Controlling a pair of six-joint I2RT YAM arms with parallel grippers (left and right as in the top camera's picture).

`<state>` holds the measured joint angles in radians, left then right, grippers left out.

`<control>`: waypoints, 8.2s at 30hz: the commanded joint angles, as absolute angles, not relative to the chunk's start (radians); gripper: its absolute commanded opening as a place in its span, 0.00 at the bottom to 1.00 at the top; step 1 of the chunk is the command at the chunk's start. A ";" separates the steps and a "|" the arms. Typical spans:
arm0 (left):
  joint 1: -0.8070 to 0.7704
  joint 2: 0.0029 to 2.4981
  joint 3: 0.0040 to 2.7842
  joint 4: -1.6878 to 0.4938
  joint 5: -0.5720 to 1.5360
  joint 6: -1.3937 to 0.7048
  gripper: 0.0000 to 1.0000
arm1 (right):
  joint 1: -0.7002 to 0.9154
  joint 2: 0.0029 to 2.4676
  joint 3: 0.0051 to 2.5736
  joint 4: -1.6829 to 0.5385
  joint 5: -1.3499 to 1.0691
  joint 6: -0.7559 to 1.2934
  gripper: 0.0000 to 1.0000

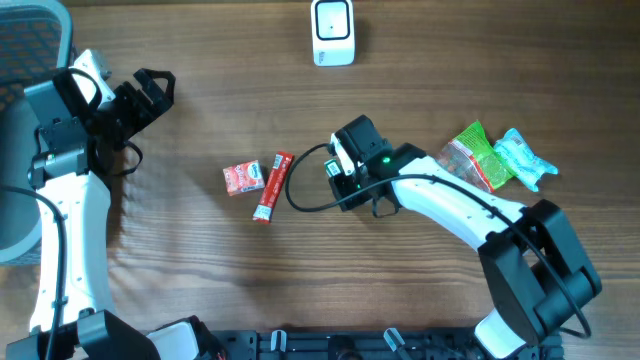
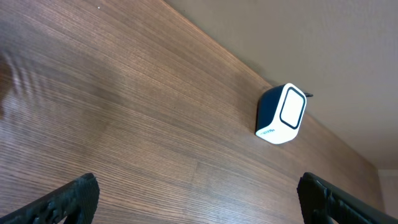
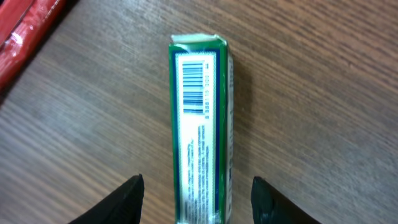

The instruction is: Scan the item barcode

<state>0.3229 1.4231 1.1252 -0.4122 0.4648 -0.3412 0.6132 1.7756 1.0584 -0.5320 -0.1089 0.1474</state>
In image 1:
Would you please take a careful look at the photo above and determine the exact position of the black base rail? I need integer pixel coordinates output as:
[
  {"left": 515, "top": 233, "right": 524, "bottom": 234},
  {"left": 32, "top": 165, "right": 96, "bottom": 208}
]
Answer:
[{"left": 209, "top": 327, "right": 566, "bottom": 360}]

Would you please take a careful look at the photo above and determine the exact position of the dark grey plastic basket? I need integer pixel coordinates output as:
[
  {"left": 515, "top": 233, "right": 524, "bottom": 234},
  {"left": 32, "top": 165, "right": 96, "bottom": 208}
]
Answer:
[{"left": 1, "top": 0, "right": 73, "bottom": 266}]

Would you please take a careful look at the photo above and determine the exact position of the green white medicine box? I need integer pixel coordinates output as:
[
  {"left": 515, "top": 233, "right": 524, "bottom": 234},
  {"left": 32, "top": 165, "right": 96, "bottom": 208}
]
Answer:
[{"left": 324, "top": 159, "right": 343, "bottom": 178}]

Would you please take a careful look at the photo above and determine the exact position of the red tissue pack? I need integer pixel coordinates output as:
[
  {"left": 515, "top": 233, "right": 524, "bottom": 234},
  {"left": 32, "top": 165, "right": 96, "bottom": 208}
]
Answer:
[{"left": 223, "top": 160, "right": 265, "bottom": 196}]

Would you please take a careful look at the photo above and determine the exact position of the red stick sachet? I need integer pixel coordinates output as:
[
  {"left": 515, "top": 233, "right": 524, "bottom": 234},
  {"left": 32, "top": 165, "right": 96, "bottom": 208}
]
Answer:
[{"left": 253, "top": 152, "right": 294, "bottom": 224}]

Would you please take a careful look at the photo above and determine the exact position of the green snack bag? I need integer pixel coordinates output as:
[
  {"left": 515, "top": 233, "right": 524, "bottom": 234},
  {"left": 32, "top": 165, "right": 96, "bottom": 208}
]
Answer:
[{"left": 436, "top": 121, "right": 513, "bottom": 193}]

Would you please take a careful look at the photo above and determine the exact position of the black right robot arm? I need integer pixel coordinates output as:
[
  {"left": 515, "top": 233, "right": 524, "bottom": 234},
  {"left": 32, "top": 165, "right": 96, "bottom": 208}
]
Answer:
[{"left": 325, "top": 115, "right": 602, "bottom": 359}]

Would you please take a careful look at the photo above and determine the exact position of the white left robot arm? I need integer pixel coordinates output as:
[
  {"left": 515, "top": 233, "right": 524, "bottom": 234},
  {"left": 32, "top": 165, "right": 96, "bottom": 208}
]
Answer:
[{"left": 6, "top": 67, "right": 223, "bottom": 359}]

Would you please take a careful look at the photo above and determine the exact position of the mint green wipes pack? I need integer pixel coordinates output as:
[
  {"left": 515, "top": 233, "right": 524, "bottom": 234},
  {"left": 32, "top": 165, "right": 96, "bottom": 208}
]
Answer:
[{"left": 494, "top": 128, "right": 559, "bottom": 192}]

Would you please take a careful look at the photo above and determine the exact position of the white barcode scanner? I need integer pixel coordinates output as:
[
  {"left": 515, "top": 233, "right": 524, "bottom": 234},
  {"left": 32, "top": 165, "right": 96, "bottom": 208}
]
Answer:
[{"left": 310, "top": 0, "right": 356, "bottom": 67}]

